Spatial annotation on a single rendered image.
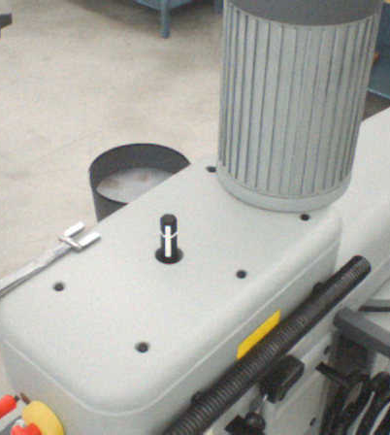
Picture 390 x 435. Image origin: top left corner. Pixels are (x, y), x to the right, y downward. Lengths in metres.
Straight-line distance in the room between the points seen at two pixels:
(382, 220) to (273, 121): 0.40
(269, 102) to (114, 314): 0.33
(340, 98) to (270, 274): 0.24
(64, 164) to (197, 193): 3.46
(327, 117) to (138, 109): 4.08
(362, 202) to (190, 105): 3.81
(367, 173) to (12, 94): 4.14
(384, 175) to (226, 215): 0.44
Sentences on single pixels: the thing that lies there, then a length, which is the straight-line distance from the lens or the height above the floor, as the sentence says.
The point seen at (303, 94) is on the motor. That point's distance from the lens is 0.92.
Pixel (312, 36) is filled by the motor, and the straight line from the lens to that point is 0.89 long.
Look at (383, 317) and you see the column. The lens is 1.42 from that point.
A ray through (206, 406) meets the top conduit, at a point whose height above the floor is 1.81.
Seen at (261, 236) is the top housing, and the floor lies 1.89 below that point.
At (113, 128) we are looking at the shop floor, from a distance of 4.80.
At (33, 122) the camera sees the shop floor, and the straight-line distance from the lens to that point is 4.93.
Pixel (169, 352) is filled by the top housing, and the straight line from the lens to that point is 0.83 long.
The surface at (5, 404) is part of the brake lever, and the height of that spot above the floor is 1.71.
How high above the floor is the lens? 2.52
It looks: 39 degrees down
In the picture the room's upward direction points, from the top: 1 degrees clockwise
